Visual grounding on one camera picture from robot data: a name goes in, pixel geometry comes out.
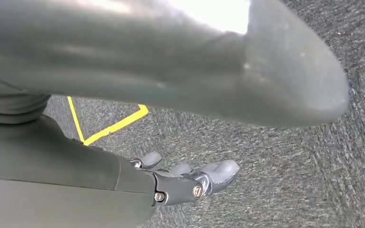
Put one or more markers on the yellow floor tape square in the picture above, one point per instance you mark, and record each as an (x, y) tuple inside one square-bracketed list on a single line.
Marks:
[(119, 124)]

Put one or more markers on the ribbed grey right arm sleeve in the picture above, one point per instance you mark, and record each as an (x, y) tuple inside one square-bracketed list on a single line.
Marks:
[(9, 108)]

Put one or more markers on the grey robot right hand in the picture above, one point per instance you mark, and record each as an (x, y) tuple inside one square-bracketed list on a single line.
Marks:
[(59, 174)]

